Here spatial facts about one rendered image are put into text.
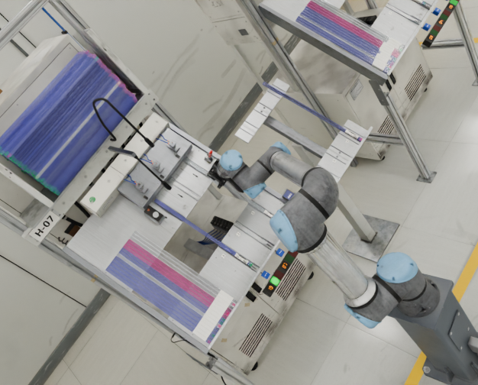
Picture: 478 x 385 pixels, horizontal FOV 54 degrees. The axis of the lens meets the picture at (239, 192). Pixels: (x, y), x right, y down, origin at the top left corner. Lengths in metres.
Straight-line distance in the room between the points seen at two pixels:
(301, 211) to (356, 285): 0.33
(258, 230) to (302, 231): 0.66
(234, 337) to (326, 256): 1.11
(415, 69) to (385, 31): 0.69
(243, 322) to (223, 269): 0.55
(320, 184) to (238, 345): 1.30
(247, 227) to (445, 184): 1.23
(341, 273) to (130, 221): 0.93
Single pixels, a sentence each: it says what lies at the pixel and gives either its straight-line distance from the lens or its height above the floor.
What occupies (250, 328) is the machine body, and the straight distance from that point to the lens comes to 2.46.
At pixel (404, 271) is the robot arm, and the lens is 1.56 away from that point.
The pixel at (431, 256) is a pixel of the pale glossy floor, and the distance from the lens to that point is 2.50.
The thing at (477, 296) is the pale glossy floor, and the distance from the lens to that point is 2.35.
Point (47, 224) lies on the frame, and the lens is 1.95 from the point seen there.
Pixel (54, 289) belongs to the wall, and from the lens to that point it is 3.71.
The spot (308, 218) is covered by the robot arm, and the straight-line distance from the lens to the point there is 1.31.
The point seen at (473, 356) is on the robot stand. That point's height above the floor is 0.12.
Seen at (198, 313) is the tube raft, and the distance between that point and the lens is 1.89.
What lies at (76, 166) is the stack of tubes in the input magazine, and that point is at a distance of 1.91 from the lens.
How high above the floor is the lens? 2.06
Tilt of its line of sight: 36 degrees down
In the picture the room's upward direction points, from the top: 43 degrees counter-clockwise
